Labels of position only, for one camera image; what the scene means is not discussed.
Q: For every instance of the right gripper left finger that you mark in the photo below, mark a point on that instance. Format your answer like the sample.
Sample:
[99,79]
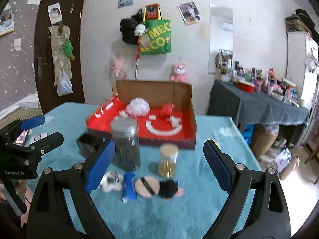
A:
[81,179]

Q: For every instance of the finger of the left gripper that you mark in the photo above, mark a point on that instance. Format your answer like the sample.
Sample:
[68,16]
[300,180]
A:
[34,152]
[15,129]

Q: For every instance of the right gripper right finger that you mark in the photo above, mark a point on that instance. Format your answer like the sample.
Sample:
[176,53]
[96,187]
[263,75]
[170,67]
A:
[236,180]

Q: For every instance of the white plush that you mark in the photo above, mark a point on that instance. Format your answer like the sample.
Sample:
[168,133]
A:
[112,181]

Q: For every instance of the black fluffy pom pom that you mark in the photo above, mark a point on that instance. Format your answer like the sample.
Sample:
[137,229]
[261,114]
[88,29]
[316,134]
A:
[168,188]

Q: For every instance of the beige powder puff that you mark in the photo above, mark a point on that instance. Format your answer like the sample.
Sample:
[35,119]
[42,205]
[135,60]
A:
[147,186]

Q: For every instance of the white towel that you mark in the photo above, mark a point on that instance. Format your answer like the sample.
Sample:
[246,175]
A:
[175,121]

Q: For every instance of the cream lace scrunchie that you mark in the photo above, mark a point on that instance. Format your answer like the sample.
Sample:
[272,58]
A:
[121,114]

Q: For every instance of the left hand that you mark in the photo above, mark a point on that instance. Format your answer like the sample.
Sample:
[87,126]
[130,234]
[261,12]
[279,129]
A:
[10,213]

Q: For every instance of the smartphone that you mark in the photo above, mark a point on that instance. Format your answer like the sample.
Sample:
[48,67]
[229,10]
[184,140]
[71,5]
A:
[20,141]

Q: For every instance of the black colourful gift box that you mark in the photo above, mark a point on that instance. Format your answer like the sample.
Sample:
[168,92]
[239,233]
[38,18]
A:
[88,144]

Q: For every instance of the plastic bag on door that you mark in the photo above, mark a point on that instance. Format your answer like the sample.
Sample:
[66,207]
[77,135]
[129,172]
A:
[64,86]

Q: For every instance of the dark brown door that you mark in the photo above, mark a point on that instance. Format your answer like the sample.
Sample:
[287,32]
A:
[57,21]

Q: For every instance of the small jar of gold capsules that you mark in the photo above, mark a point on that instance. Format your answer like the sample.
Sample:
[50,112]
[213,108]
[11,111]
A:
[168,154]

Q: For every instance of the blue rolled cloth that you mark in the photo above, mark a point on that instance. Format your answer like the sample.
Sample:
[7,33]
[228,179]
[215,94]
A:
[128,191]

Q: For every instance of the grey covered side table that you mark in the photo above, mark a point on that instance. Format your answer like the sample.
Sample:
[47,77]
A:
[252,108]

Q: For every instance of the tall jar of dark tea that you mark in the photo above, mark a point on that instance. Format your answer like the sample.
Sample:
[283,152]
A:
[124,132]

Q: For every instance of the red tray on side table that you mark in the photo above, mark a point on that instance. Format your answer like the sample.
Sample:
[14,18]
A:
[246,86]

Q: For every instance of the green plush on door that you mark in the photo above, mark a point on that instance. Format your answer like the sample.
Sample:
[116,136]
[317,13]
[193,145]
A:
[67,49]

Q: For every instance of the cardboard box red inside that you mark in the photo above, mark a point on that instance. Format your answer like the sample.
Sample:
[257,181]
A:
[152,129]

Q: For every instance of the red mesh ball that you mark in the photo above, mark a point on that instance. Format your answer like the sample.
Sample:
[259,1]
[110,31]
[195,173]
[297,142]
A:
[167,110]

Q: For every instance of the white pink bath pouf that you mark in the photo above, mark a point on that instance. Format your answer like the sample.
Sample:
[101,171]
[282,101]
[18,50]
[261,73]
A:
[138,107]

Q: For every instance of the pink plush behind box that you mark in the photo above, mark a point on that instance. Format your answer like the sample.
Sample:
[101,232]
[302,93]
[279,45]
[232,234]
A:
[178,73]

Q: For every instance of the white refrigerator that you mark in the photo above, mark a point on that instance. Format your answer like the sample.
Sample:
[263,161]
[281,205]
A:
[302,51]

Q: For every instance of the green tote bag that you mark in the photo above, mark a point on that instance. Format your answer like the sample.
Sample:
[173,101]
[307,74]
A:
[156,39]

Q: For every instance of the pink plush on wall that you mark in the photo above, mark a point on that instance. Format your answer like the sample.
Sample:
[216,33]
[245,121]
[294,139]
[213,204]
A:
[116,66]

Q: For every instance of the orange handled mop stick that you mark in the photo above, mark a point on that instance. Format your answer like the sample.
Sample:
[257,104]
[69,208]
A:
[137,58]

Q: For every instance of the black bag on wall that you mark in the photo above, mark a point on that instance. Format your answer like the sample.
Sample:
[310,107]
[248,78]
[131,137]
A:
[128,26]

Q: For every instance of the wall mirror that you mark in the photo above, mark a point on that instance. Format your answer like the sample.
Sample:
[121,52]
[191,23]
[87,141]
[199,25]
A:
[221,35]

